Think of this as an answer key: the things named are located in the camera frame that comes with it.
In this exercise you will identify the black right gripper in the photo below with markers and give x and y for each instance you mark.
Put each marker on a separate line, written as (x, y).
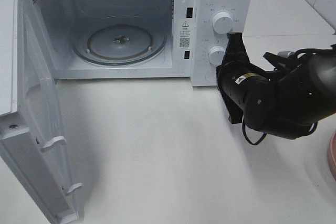
(241, 83)

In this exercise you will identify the white round knob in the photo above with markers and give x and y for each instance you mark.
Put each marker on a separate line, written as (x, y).
(222, 22)
(216, 54)

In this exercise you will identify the lower white round knob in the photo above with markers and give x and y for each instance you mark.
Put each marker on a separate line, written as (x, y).
(216, 54)

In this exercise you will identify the glass microwave turntable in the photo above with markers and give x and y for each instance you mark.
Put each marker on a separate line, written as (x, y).
(120, 40)

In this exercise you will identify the upper white round knob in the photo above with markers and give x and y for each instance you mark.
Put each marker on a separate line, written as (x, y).
(222, 22)

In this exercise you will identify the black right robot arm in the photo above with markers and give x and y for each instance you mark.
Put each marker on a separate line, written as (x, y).
(288, 101)

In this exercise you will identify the white microwave oven body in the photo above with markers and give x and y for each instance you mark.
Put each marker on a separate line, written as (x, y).
(61, 16)

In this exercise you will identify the round white door button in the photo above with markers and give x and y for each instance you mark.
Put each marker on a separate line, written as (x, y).
(211, 77)

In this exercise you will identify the pink round plate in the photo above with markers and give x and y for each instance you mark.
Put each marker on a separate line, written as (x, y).
(331, 156)

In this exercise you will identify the white microwave door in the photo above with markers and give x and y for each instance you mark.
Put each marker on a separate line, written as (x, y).
(33, 142)

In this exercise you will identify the white warning label sticker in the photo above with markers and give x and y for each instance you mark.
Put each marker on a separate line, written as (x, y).
(184, 34)

